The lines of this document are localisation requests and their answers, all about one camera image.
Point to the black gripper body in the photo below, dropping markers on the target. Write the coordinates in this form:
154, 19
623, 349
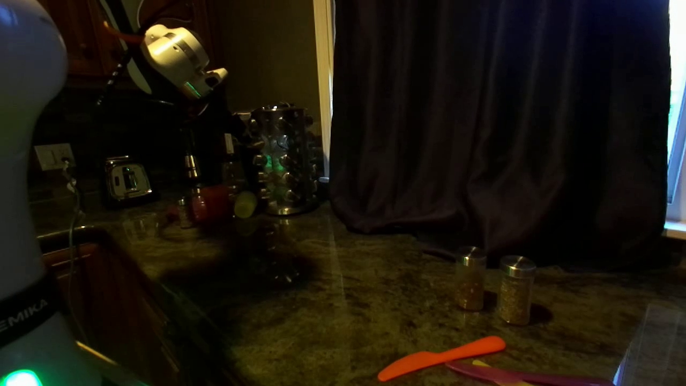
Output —
229, 129

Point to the chrome revolving spice rack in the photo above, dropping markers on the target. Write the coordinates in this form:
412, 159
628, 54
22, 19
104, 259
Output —
287, 172

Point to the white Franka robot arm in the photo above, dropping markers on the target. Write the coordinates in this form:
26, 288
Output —
22, 142

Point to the glass spice bottle metal cap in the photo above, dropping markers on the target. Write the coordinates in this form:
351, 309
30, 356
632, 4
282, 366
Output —
470, 280
516, 293

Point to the glass shaker metal cap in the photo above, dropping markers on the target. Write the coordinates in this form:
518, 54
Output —
191, 169

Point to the red plastic cup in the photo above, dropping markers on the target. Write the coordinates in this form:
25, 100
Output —
214, 205

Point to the silver toaster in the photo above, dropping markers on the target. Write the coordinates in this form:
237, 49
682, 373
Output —
129, 180

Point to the wooden base cabinet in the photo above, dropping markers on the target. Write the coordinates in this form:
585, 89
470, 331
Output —
108, 307

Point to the dark window curtain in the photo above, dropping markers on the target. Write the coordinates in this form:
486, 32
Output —
500, 129

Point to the orange plastic spatula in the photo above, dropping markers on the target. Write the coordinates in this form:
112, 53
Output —
443, 355

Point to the purple plastic spatula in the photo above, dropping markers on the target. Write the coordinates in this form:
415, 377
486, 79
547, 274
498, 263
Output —
500, 373

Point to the clear plastic container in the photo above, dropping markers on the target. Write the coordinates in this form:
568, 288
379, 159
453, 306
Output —
658, 350

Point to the dark wooden wall cabinet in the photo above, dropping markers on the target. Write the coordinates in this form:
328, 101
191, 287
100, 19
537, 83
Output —
87, 36

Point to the white wall outlet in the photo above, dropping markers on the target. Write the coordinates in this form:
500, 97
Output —
55, 158

